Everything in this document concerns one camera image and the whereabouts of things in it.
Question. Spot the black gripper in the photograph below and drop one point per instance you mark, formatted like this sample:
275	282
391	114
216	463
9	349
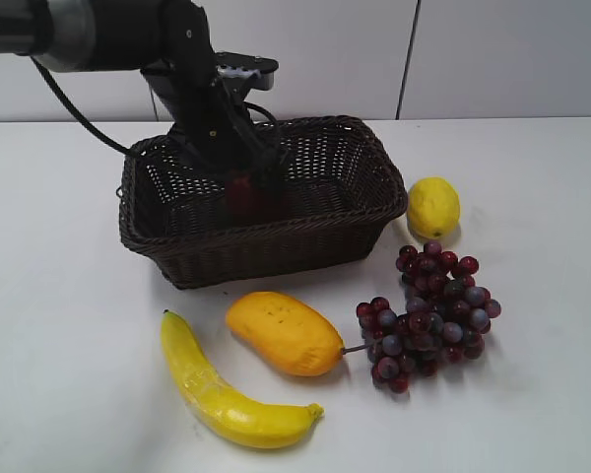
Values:
209	126

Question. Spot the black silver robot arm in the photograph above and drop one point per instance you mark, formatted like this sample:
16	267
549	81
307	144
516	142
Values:
96	36

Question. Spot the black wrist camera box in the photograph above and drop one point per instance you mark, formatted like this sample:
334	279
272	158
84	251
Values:
247	72

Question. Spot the yellow banana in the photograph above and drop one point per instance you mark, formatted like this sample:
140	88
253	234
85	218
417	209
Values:
223	409

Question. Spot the dark red apple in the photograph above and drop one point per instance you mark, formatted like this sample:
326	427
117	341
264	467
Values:
248	208

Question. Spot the black wicker basket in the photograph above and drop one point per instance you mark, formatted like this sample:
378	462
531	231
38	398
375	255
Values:
341	189

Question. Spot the red purple grape bunch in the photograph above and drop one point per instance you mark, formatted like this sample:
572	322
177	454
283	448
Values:
444	320

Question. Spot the orange yellow mango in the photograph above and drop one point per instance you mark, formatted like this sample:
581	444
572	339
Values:
291	336

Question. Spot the yellow lemon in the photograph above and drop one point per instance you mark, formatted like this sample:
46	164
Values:
434	208

